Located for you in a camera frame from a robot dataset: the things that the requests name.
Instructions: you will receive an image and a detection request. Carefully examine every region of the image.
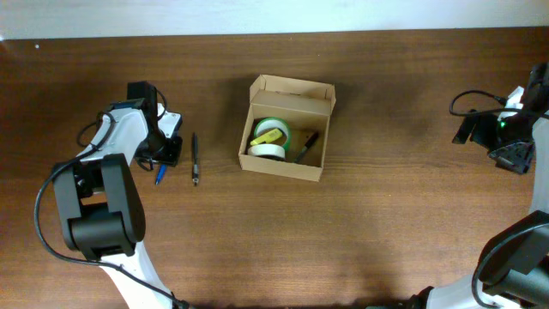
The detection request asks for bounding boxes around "blue ballpoint pen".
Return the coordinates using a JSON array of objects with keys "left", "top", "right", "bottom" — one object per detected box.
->
[{"left": 155, "top": 165, "right": 167, "bottom": 185}]

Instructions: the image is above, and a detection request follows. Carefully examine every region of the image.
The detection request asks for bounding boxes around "black slim pen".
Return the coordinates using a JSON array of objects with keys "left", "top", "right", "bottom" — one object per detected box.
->
[{"left": 192, "top": 132, "right": 200, "bottom": 186}]

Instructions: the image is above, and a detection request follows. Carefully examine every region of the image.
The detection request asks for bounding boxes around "green tape roll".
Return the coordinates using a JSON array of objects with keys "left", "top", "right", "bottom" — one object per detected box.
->
[{"left": 254, "top": 117, "right": 292, "bottom": 151}]

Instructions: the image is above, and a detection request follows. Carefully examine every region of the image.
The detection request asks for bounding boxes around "yellow box cutter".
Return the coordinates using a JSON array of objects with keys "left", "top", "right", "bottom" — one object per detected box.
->
[{"left": 250, "top": 128, "right": 284, "bottom": 146}]

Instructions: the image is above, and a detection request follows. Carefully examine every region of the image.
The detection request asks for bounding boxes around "cream masking tape roll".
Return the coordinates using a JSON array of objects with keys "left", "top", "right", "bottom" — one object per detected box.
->
[{"left": 247, "top": 143, "right": 286, "bottom": 161}]

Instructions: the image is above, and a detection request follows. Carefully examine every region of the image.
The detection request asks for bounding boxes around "brown cardboard box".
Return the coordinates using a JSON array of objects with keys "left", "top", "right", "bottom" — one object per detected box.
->
[{"left": 238, "top": 75, "right": 336, "bottom": 181}]

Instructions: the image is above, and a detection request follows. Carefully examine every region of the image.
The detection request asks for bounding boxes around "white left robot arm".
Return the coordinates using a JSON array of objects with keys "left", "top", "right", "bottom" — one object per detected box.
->
[{"left": 48, "top": 82, "right": 188, "bottom": 308}]

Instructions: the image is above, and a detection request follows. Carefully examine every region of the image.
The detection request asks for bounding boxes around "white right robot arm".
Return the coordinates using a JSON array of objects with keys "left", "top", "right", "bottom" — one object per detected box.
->
[{"left": 398, "top": 63, "right": 548, "bottom": 309}]

